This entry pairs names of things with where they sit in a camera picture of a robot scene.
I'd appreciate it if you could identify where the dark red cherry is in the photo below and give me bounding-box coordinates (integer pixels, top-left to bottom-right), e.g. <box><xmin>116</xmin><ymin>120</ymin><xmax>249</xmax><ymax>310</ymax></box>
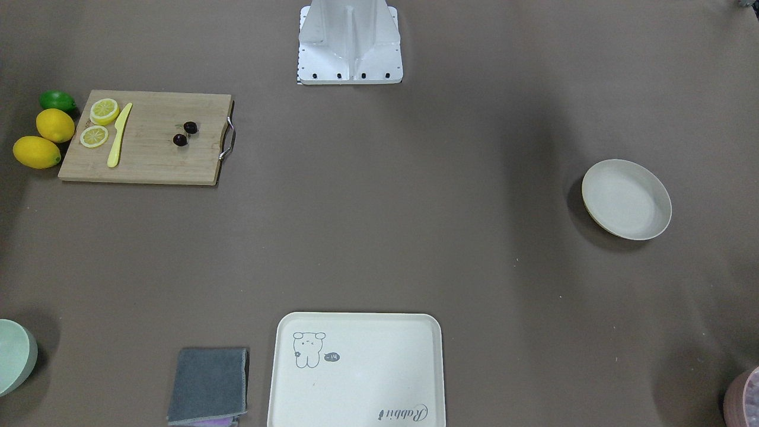
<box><xmin>173</xmin><ymin>133</ymin><xmax>188</xmax><ymax>146</ymax></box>
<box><xmin>183</xmin><ymin>121</ymin><xmax>199</xmax><ymax>135</ymax></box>

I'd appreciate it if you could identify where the white rabbit tray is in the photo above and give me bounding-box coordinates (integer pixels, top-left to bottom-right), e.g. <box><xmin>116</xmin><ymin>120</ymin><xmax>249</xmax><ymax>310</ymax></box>
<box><xmin>267</xmin><ymin>313</ymin><xmax>447</xmax><ymax>426</ymax></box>

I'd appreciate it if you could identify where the grey folded cloth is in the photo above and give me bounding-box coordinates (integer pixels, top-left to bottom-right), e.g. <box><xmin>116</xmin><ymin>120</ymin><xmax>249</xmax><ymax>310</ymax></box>
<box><xmin>167</xmin><ymin>347</ymin><xmax>248</xmax><ymax>426</ymax></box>

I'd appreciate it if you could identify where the cream round plate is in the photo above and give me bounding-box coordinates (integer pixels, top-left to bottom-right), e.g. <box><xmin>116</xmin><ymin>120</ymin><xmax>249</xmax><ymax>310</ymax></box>
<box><xmin>581</xmin><ymin>159</ymin><xmax>672</xmax><ymax>241</ymax></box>

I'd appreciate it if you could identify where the yellow plastic knife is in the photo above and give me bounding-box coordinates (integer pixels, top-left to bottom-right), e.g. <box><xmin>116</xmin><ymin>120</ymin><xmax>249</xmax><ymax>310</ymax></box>
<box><xmin>107</xmin><ymin>103</ymin><xmax>133</xmax><ymax>168</ymax></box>

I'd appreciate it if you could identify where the bamboo cutting board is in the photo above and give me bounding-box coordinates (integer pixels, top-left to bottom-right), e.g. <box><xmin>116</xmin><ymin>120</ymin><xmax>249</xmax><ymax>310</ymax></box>
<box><xmin>59</xmin><ymin>90</ymin><xmax>235</xmax><ymax>186</ymax></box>

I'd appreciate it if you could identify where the upper lemon slice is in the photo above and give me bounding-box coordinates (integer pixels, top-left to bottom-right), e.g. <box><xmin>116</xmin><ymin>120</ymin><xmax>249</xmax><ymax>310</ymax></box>
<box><xmin>90</xmin><ymin>98</ymin><xmax>121</xmax><ymax>126</ymax></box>

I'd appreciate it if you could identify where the lemon slice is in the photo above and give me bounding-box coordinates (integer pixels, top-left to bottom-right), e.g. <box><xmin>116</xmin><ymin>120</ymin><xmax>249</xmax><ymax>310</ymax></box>
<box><xmin>79</xmin><ymin>125</ymin><xmax>110</xmax><ymax>148</ymax></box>
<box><xmin>90</xmin><ymin>98</ymin><xmax>121</xmax><ymax>126</ymax></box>

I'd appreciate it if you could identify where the lower lemon slice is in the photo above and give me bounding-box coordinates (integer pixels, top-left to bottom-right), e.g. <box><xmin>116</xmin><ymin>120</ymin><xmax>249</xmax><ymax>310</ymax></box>
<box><xmin>79</xmin><ymin>125</ymin><xmax>110</xmax><ymax>148</ymax></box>

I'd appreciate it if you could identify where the yellow lemon near lime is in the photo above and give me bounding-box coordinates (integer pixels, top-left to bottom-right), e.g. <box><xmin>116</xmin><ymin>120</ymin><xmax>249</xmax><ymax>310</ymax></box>
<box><xmin>36</xmin><ymin>109</ymin><xmax>75</xmax><ymax>144</ymax></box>

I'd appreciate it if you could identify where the green lime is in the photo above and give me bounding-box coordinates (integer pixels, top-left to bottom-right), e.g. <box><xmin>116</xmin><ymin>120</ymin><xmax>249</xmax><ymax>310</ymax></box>
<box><xmin>39</xmin><ymin>90</ymin><xmax>78</xmax><ymax>113</ymax></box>

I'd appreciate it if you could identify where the yellow lemon outer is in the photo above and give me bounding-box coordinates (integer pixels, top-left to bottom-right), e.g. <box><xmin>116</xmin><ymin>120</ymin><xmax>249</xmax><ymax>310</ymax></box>
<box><xmin>12</xmin><ymin>136</ymin><xmax>62</xmax><ymax>170</ymax></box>

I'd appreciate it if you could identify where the mint green bowl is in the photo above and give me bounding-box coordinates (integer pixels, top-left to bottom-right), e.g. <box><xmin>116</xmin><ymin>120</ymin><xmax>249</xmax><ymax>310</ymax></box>
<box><xmin>1</xmin><ymin>319</ymin><xmax>38</xmax><ymax>396</ymax></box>

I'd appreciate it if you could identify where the pink bowl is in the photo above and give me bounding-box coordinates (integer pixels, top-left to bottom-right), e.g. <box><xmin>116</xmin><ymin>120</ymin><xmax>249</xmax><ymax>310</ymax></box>
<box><xmin>723</xmin><ymin>367</ymin><xmax>758</xmax><ymax>426</ymax></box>

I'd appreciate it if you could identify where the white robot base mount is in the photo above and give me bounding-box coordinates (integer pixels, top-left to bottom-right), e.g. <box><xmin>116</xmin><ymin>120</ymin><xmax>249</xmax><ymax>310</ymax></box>
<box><xmin>296</xmin><ymin>1</ymin><xmax>404</xmax><ymax>85</ymax></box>

